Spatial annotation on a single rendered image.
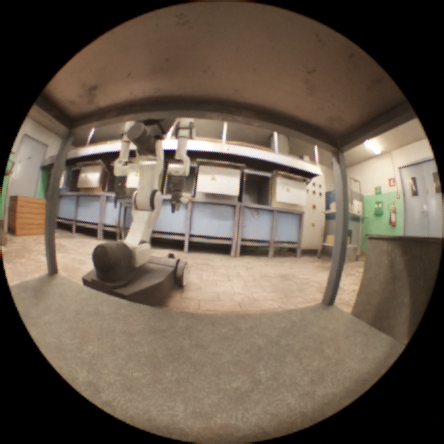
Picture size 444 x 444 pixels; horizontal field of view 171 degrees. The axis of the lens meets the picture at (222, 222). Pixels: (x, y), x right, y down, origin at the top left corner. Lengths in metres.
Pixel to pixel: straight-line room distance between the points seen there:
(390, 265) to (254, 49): 0.78
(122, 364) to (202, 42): 0.63
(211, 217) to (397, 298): 2.26
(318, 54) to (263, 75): 0.15
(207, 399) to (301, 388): 0.16
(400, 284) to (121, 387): 0.80
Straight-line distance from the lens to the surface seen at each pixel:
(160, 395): 0.29
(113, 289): 0.71
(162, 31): 0.40
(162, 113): 0.51
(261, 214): 2.46
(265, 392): 0.31
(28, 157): 4.97
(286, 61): 0.40
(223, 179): 2.21
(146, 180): 1.00
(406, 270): 0.69
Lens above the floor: 0.49
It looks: 1 degrees up
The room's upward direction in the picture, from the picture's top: 5 degrees clockwise
